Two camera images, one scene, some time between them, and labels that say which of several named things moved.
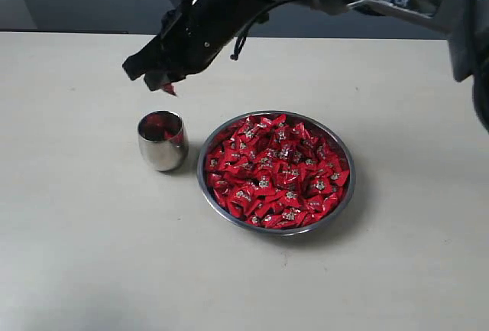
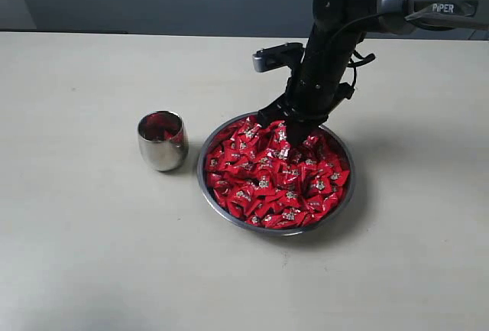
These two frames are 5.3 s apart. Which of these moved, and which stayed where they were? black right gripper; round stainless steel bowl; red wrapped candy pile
Moved: black right gripper
Stayed: red wrapped candy pile; round stainless steel bowl
